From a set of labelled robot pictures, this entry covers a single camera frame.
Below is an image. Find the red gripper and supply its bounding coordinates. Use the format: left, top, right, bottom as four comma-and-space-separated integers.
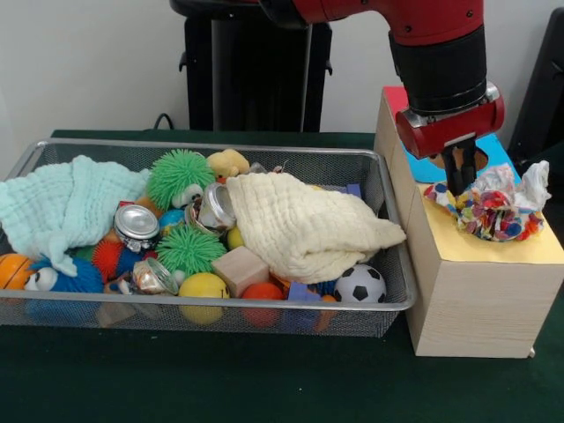
395, 81, 507, 197

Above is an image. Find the multicoloured patterned cloth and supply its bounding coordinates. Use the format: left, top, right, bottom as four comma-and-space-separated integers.
423, 160, 553, 243

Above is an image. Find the cream muslin cloth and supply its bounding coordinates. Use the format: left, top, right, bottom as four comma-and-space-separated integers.
225, 172, 407, 284

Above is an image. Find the wooden box with three holes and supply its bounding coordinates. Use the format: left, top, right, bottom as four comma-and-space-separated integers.
373, 85, 564, 359

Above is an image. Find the shallow mesh bin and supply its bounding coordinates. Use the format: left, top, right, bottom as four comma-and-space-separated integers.
0, 137, 418, 339

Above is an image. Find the dark green table cloth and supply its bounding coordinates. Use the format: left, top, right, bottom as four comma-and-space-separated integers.
0, 128, 564, 423
523, 140, 564, 177

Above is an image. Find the black stand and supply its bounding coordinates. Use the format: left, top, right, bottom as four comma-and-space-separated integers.
507, 6, 564, 155

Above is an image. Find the black and white soccer ball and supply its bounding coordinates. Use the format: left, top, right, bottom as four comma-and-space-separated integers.
332, 263, 388, 304

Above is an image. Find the red ball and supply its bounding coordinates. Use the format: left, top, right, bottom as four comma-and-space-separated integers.
241, 281, 286, 328

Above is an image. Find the wooden cube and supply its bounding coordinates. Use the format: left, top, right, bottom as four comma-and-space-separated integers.
211, 245, 271, 300

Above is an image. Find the yellow ball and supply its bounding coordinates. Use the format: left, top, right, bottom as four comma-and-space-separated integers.
178, 271, 231, 326

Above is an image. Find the green spiky rubber ball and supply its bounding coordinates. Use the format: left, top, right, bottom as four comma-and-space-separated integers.
156, 225, 228, 277
145, 148, 217, 211

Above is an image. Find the mint muslin cloth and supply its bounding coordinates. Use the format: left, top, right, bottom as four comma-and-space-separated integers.
0, 153, 151, 278

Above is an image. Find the orange basketball toy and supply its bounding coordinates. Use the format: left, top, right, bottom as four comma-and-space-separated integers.
0, 252, 36, 291

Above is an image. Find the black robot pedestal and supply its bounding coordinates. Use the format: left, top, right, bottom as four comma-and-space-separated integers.
169, 0, 334, 133

